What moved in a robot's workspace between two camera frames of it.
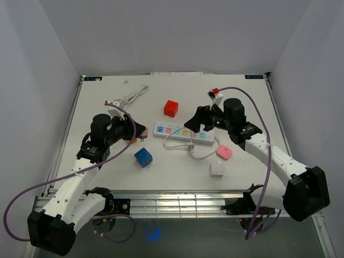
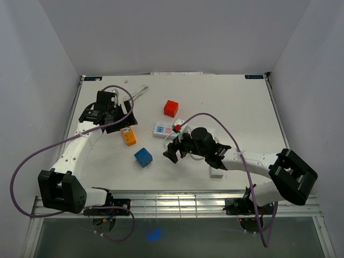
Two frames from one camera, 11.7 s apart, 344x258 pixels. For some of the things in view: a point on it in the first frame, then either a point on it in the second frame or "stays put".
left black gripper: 128,123 → 129,121
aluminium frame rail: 177,203 stays put
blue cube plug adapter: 143,157 stays put
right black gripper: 194,123 → 174,147
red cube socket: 171,108 stays put
